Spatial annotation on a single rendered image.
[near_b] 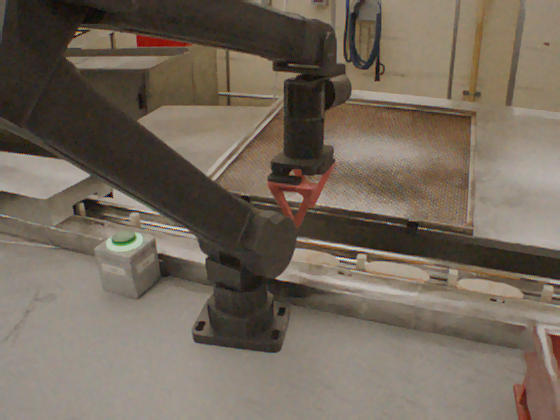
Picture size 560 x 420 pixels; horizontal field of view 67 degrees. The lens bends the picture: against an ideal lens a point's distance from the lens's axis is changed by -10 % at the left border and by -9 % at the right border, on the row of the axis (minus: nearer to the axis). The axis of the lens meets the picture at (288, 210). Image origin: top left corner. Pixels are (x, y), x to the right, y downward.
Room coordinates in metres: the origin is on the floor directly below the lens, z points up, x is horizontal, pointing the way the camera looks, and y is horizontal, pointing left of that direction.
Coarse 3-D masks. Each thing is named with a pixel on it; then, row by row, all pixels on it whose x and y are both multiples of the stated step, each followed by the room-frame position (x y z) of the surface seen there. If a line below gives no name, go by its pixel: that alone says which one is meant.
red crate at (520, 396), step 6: (516, 384) 0.36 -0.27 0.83; (522, 384) 0.36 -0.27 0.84; (516, 390) 0.36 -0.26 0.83; (522, 390) 0.34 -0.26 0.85; (516, 396) 0.35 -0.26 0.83; (522, 396) 0.34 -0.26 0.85; (516, 402) 0.34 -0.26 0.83; (522, 402) 0.33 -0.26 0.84; (522, 408) 0.33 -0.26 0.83; (522, 414) 0.32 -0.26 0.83; (528, 414) 0.31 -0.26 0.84
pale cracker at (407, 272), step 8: (368, 264) 0.60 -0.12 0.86; (376, 264) 0.60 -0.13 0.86; (384, 264) 0.60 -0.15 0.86; (392, 264) 0.60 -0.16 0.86; (400, 264) 0.59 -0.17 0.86; (376, 272) 0.58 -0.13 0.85; (384, 272) 0.58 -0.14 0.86; (392, 272) 0.57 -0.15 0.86; (400, 272) 0.57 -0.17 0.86; (408, 272) 0.57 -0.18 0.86; (416, 272) 0.57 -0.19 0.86; (424, 272) 0.58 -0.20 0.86; (416, 280) 0.56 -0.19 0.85; (424, 280) 0.56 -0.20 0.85
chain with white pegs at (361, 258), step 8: (80, 208) 0.79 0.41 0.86; (136, 216) 0.75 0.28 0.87; (128, 224) 0.76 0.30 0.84; (136, 224) 0.74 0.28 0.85; (360, 256) 0.60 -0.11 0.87; (360, 264) 0.60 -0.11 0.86; (456, 272) 0.55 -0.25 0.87; (448, 280) 0.55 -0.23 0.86; (456, 280) 0.55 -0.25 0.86; (544, 288) 0.51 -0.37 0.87; (552, 288) 0.51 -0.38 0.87; (544, 296) 0.50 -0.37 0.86
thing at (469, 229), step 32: (256, 128) 1.06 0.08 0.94; (352, 128) 1.05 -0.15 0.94; (384, 128) 1.04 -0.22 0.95; (416, 128) 1.03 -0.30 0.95; (224, 160) 0.91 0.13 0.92; (384, 160) 0.89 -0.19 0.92; (416, 160) 0.88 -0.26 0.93; (384, 192) 0.77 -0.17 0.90; (448, 192) 0.76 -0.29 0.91; (448, 224) 0.65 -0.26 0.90
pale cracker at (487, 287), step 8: (464, 280) 0.55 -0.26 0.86; (472, 280) 0.55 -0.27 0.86; (480, 280) 0.55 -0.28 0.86; (488, 280) 0.55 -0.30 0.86; (464, 288) 0.53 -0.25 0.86; (472, 288) 0.53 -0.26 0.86; (480, 288) 0.53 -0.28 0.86; (488, 288) 0.53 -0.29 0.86; (496, 288) 0.52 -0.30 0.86; (504, 288) 0.52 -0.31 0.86; (512, 288) 0.52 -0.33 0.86; (504, 296) 0.51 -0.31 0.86; (512, 296) 0.51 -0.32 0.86; (520, 296) 0.51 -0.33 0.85
